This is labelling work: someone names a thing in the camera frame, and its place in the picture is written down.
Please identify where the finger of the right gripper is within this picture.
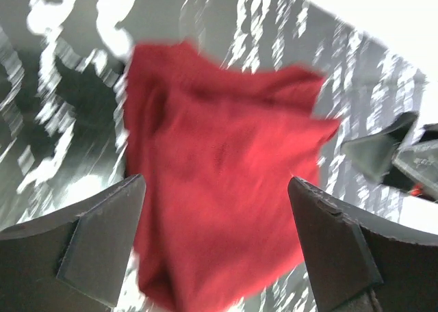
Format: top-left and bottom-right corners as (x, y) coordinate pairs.
(342, 112), (418, 184)
(383, 124), (437, 203)

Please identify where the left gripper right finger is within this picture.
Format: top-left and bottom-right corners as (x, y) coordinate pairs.
(288, 177), (437, 311)

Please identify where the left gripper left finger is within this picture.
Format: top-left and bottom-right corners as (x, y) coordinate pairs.
(1, 174), (146, 312)

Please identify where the dark red t shirt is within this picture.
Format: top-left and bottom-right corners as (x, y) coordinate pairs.
(124, 42), (339, 311)

